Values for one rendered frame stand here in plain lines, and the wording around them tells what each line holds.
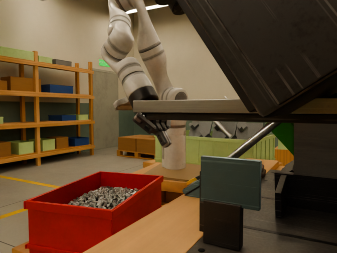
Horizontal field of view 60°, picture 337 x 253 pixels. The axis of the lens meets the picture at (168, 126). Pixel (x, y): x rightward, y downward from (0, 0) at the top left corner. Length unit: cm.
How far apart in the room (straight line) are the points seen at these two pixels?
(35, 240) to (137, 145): 587
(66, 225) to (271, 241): 40
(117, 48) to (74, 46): 692
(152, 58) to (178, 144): 35
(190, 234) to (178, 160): 68
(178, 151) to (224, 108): 81
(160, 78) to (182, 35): 768
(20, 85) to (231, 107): 579
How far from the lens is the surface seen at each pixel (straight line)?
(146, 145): 637
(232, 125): 185
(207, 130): 191
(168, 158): 120
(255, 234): 56
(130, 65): 80
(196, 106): 40
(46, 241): 71
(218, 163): 47
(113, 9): 102
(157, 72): 115
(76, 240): 67
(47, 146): 640
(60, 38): 751
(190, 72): 854
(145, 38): 111
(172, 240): 52
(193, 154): 165
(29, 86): 617
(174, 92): 115
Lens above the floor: 112
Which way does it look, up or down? 4 degrees down
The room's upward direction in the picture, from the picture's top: straight up
